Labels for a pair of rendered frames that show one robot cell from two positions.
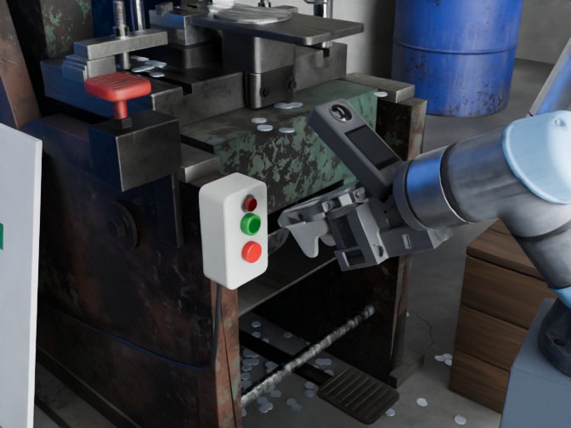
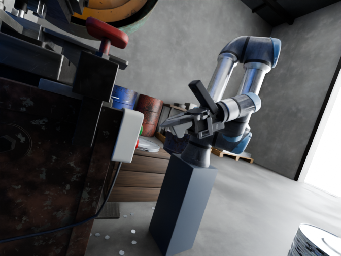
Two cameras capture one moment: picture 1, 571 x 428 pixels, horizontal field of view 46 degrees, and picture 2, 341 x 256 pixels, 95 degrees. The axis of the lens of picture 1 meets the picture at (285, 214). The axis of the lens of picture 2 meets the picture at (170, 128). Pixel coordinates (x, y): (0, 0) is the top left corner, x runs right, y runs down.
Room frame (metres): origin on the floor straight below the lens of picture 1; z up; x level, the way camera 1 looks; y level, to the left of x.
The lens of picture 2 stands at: (0.51, 0.41, 0.65)
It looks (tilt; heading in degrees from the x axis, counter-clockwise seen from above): 5 degrees down; 293
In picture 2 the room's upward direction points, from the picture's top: 17 degrees clockwise
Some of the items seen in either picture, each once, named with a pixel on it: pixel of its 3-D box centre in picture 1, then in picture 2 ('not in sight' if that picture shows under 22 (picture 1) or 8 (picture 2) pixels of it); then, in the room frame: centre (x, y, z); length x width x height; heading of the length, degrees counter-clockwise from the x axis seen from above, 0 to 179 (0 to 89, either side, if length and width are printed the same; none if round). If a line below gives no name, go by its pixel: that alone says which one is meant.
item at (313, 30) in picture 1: (274, 60); (87, 68); (1.05, 0.02, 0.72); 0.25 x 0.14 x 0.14; 48
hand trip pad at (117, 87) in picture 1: (120, 110); (103, 51); (0.77, 0.20, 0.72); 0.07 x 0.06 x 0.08; 48
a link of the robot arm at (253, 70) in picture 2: not in sight; (245, 96); (0.53, -0.40, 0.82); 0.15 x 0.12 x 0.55; 1
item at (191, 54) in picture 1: (199, 42); (24, 45); (1.18, 0.15, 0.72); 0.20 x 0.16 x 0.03; 138
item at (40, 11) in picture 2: not in sight; (38, 8); (1.17, 0.14, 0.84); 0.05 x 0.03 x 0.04; 138
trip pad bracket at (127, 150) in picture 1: (141, 186); (91, 105); (0.79, 0.18, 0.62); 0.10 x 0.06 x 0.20; 138
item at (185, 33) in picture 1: (201, 20); (30, 34); (1.17, 0.14, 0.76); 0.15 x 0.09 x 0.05; 138
